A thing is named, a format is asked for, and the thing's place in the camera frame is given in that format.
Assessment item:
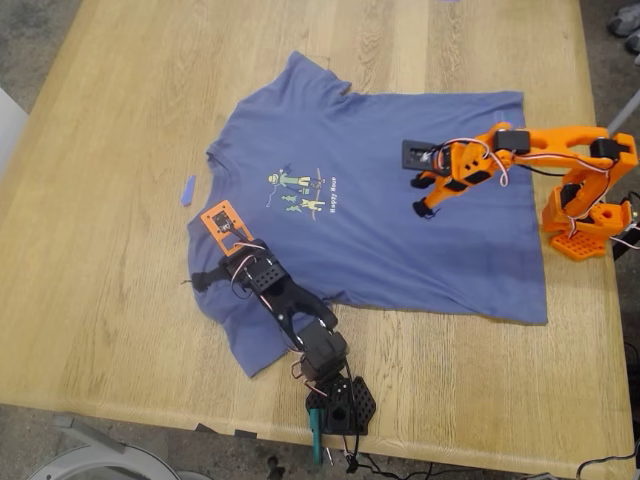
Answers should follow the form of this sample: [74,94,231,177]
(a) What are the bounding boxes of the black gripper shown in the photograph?
[191,239,290,296]

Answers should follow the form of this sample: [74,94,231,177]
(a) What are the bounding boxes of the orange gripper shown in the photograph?
[410,141,514,220]

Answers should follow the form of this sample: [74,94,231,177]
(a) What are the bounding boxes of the blue printed T-shirt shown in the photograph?
[187,49,549,379]

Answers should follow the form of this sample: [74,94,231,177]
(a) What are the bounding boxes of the small blue tape piece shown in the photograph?
[179,173,198,208]

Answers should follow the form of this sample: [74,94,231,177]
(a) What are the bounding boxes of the green table clamp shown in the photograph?
[308,408,326,466]

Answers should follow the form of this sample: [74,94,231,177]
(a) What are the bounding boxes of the white round chair base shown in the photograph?
[27,414,211,480]

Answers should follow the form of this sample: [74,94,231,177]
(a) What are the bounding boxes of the white red servo wires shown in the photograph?
[424,137,511,189]
[227,239,281,311]

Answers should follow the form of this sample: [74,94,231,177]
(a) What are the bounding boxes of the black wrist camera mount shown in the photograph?
[401,138,446,171]

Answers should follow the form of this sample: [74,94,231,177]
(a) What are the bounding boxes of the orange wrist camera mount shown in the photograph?
[199,199,255,259]

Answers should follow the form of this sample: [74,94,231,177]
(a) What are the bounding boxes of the black camera cable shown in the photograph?
[512,159,571,177]
[342,359,364,471]

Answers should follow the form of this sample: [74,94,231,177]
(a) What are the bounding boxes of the white metal chair frame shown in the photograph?
[607,89,640,139]

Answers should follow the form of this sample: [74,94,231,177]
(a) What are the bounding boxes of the black cables under table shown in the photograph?
[344,434,640,479]

